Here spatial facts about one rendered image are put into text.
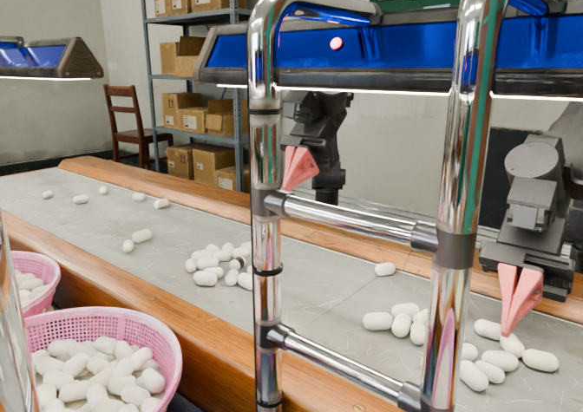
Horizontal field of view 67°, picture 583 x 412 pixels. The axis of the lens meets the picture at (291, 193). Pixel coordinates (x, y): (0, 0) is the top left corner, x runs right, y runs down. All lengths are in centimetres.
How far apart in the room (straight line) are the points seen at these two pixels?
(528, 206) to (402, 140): 232
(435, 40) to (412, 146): 241
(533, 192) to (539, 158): 6
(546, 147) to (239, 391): 45
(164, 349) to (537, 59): 47
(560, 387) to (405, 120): 237
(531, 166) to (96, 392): 54
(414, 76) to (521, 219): 22
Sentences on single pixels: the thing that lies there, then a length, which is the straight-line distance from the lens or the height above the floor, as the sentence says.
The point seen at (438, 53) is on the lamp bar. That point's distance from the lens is 41.
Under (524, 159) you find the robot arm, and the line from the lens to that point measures 59.
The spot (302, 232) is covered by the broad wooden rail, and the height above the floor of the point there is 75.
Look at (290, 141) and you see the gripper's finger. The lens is 81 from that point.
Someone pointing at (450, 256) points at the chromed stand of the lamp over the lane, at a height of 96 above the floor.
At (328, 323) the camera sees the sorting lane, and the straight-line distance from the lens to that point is 60.
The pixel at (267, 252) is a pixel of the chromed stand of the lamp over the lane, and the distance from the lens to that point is 35.
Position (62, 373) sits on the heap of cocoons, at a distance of 57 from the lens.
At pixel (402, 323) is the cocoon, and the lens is 57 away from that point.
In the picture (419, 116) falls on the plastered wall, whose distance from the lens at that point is 278.
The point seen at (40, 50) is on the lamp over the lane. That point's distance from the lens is 101.
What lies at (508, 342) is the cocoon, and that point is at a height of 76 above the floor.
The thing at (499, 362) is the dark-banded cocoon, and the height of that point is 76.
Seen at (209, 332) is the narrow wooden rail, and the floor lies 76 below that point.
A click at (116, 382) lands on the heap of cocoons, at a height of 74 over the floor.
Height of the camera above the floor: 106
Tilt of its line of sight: 16 degrees down
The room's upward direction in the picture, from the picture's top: straight up
